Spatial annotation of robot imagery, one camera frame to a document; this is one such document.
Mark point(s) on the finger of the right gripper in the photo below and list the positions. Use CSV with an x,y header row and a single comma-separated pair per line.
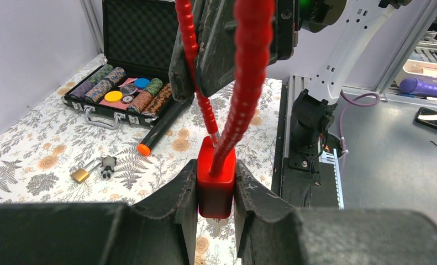
x,y
215,62
180,80

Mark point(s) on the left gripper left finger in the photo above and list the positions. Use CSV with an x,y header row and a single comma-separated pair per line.
x,y
160,229

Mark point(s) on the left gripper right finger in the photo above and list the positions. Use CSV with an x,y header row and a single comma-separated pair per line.
x,y
269,230

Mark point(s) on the red padlock with keys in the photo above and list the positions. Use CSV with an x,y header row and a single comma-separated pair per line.
x,y
227,113

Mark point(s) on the brass padlock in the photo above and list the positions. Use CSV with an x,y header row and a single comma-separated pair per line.
x,y
81,174

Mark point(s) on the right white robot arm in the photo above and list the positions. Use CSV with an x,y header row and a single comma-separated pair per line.
x,y
360,21

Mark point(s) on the blue poker chip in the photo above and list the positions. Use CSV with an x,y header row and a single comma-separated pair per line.
x,y
141,83

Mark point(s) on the black poker chip case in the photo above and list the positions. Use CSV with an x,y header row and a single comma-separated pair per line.
x,y
138,40

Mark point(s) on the yellow poker chip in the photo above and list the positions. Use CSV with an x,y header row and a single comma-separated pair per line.
x,y
113,96

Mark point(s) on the floral tablecloth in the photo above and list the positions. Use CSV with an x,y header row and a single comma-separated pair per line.
x,y
39,152

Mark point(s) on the purple bottle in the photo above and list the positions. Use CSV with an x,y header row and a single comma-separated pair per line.
x,y
418,87

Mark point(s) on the black smartphone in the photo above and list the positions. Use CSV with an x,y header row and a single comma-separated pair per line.
x,y
427,117

